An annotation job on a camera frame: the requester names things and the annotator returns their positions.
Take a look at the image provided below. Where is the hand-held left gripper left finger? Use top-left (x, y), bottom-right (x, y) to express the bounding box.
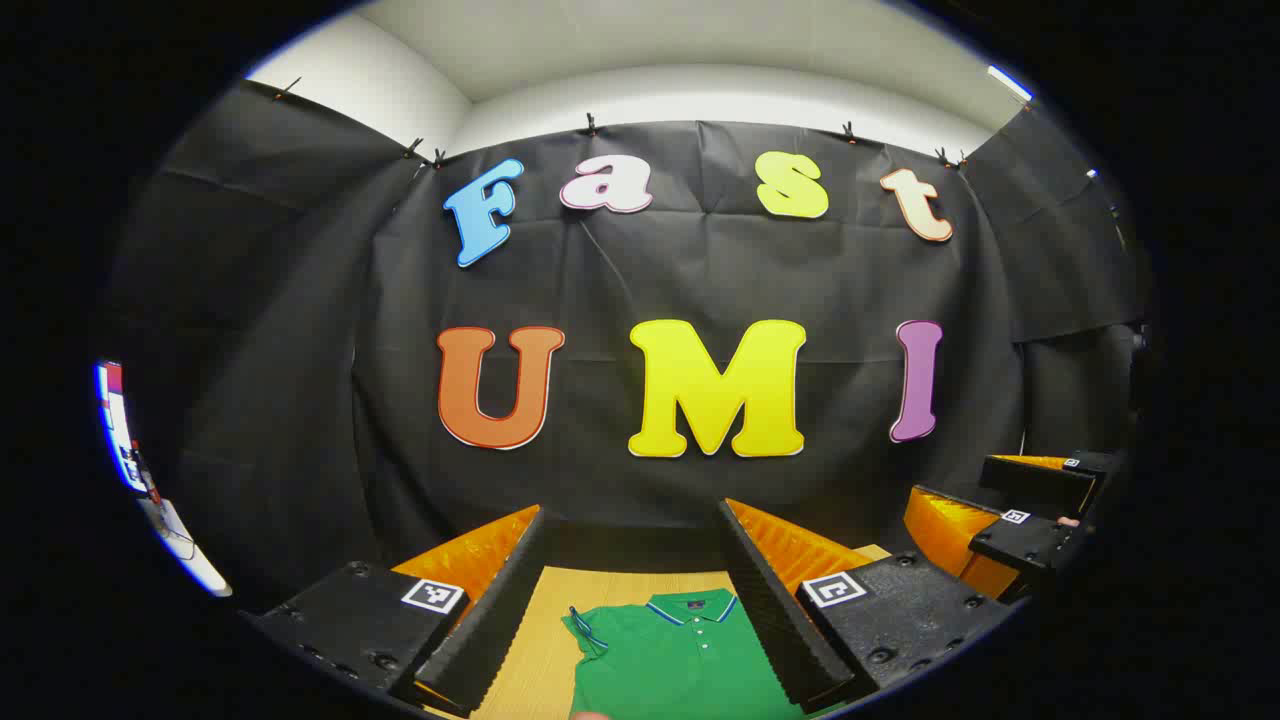
top-left (245, 505), bottom-right (549, 717)

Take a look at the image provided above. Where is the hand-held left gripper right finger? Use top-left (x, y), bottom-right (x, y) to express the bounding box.
top-left (718, 498), bottom-right (1011, 715)

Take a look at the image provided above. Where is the black backdrop cloth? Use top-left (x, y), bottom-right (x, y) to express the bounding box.
top-left (100, 80), bottom-right (1151, 611)

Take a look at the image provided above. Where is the row of black cloth clips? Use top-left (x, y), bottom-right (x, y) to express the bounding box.
top-left (272, 75), bottom-right (973, 171)

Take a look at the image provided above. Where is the green T-shirt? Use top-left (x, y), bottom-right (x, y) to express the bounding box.
top-left (562, 590), bottom-right (806, 720)

